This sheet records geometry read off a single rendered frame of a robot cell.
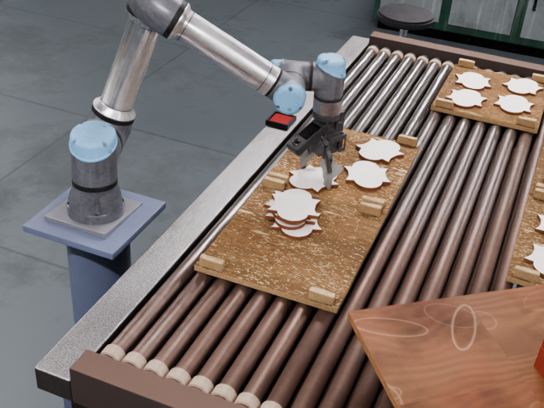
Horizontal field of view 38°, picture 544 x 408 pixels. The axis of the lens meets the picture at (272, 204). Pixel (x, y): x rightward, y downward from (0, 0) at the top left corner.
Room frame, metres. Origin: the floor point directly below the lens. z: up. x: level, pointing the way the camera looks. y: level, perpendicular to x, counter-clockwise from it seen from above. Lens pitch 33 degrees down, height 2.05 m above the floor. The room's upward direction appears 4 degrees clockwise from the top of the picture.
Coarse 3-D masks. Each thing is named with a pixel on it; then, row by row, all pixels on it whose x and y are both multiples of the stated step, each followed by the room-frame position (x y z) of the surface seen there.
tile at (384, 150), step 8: (368, 144) 2.06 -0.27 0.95; (376, 144) 2.06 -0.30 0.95; (384, 144) 2.06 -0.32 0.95; (392, 144) 2.07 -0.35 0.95; (360, 152) 2.00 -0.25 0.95; (368, 152) 2.01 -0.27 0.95; (376, 152) 2.01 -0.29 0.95; (384, 152) 2.01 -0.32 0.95; (392, 152) 2.02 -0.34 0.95; (400, 152) 2.02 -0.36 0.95; (368, 160) 1.97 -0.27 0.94; (376, 160) 1.97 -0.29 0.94; (384, 160) 1.97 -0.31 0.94
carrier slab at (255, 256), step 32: (256, 192) 1.76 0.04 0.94; (256, 224) 1.61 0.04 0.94; (320, 224) 1.63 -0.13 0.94; (352, 224) 1.64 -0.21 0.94; (224, 256) 1.47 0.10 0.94; (256, 256) 1.48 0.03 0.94; (288, 256) 1.49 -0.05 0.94; (320, 256) 1.50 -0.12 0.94; (352, 256) 1.51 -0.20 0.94; (256, 288) 1.38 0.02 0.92; (288, 288) 1.37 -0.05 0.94
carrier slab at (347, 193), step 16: (352, 144) 2.07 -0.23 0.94; (400, 144) 2.09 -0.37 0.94; (288, 160) 1.94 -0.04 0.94; (320, 160) 1.96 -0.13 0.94; (336, 160) 1.96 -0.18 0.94; (352, 160) 1.97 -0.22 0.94; (400, 160) 1.99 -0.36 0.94; (400, 176) 1.90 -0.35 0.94; (320, 192) 1.79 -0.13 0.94; (336, 192) 1.79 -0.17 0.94; (352, 192) 1.80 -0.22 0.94; (368, 192) 1.80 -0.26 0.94; (384, 192) 1.81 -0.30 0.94; (384, 208) 1.73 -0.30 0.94
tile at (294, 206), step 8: (288, 192) 1.70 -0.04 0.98; (296, 192) 1.70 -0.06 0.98; (304, 192) 1.70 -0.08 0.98; (280, 200) 1.66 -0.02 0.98; (288, 200) 1.66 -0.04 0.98; (296, 200) 1.66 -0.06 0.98; (304, 200) 1.67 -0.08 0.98; (312, 200) 1.67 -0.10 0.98; (320, 200) 1.67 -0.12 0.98; (272, 208) 1.62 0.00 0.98; (280, 208) 1.62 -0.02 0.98; (288, 208) 1.62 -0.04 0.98; (296, 208) 1.63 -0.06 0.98; (304, 208) 1.63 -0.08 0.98; (312, 208) 1.63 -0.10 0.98; (280, 216) 1.59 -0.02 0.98; (288, 216) 1.59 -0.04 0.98; (296, 216) 1.59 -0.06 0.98; (304, 216) 1.59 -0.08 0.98; (312, 216) 1.60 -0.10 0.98
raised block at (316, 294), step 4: (312, 288) 1.34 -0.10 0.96; (316, 288) 1.34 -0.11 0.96; (320, 288) 1.34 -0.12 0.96; (312, 292) 1.33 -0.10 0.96; (316, 292) 1.33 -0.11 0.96; (320, 292) 1.33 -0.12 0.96; (324, 292) 1.33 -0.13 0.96; (328, 292) 1.33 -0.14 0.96; (308, 296) 1.34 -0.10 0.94; (312, 296) 1.33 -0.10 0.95; (316, 296) 1.33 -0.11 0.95; (320, 296) 1.33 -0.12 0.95; (324, 296) 1.32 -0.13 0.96; (328, 296) 1.32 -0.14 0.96; (332, 296) 1.32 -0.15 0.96; (316, 300) 1.33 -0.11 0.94; (320, 300) 1.33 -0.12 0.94; (324, 300) 1.32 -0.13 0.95; (328, 300) 1.32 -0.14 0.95; (332, 300) 1.32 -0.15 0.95; (332, 304) 1.32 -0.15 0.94
